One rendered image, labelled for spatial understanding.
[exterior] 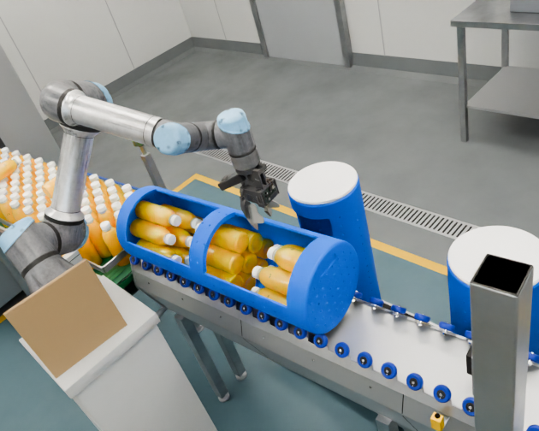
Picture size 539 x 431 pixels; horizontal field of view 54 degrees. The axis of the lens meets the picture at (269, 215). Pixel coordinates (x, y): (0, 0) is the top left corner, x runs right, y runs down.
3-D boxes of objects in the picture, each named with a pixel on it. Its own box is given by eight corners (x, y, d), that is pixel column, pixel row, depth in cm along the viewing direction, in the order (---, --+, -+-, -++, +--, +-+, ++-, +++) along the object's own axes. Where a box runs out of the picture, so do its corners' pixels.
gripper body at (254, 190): (264, 210, 146) (252, 174, 138) (241, 204, 151) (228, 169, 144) (281, 194, 150) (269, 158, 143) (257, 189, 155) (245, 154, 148)
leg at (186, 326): (224, 404, 264) (180, 321, 227) (216, 399, 267) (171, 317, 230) (232, 395, 267) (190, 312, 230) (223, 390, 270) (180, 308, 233)
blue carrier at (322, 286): (317, 354, 156) (295, 288, 139) (134, 270, 209) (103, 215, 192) (365, 288, 171) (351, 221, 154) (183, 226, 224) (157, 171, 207)
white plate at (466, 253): (573, 267, 147) (572, 270, 147) (510, 214, 169) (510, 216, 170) (482, 304, 145) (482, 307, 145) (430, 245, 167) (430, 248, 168)
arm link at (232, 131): (219, 108, 139) (248, 104, 136) (231, 143, 146) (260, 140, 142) (208, 123, 133) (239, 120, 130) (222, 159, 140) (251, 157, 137)
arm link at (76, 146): (24, 251, 162) (51, 73, 146) (59, 240, 176) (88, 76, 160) (55, 267, 159) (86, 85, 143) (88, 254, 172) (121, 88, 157)
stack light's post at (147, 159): (216, 311, 315) (145, 156, 250) (211, 309, 317) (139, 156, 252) (221, 307, 317) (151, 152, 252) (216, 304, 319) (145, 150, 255)
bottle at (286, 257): (317, 286, 151) (267, 268, 162) (331, 279, 156) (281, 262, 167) (319, 263, 149) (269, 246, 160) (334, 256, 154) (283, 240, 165)
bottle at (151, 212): (151, 214, 207) (182, 225, 196) (136, 221, 202) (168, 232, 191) (148, 197, 204) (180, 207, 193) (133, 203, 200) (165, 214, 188)
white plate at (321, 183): (304, 159, 225) (305, 162, 226) (275, 199, 207) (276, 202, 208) (366, 162, 211) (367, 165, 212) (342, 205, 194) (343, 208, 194)
